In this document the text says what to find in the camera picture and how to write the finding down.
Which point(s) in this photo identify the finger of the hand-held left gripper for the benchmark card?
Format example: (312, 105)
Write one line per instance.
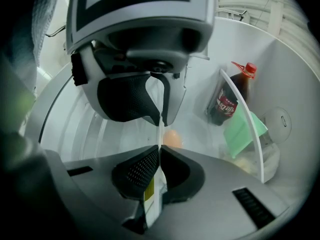
(125, 96)
(173, 96)

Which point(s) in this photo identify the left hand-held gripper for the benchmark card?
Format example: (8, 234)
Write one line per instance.
(140, 14)

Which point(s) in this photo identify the brown egg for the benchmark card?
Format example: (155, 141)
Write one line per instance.
(172, 139)

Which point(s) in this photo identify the person's left forearm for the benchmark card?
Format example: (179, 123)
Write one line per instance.
(41, 21)

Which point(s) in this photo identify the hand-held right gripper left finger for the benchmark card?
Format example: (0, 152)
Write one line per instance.
(100, 184)

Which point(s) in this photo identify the white refrigerator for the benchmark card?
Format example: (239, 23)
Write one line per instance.
(275, 66)

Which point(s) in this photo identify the white round plate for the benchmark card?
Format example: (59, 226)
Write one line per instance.
(160, 136)

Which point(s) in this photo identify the light green packet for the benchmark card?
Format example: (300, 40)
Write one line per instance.
(240, 134)

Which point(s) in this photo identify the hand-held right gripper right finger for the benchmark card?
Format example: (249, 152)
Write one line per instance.
(212, 196)

